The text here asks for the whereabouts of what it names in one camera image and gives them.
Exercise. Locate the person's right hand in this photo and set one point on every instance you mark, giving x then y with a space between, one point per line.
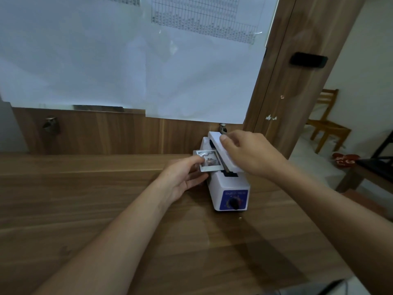
254 153

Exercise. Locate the person's left hand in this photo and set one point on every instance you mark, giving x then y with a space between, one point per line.
176 181

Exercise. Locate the dark side table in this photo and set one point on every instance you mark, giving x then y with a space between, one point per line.
374 170

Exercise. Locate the wooden desk back panel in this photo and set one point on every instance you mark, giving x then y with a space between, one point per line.
107 135

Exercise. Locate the large white paper sheet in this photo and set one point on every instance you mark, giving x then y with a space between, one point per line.
122 64

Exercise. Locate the person's right fingers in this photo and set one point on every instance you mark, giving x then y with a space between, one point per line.
230 141

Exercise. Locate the printed table paper sheet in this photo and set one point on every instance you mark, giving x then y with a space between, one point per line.
202 15

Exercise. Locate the person's left thumb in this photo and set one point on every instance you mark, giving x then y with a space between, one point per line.
192 161

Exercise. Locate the wooden chair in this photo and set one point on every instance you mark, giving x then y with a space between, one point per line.
330 125

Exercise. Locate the person's right forearm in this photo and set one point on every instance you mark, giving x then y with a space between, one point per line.
331 224

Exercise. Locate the wooden cabinet door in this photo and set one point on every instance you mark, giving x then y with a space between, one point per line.
294 98

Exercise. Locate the red slippers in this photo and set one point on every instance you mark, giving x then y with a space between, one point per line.
345 159

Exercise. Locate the person's left forearm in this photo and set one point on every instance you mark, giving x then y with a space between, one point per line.
116 239

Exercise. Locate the metal mirror clip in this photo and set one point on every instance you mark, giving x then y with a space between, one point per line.
50 124
223 128

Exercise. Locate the white heat sealer machine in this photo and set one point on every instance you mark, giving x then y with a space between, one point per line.
227 188

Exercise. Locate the small clear plastic packet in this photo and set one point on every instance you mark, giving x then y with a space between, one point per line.
211 162

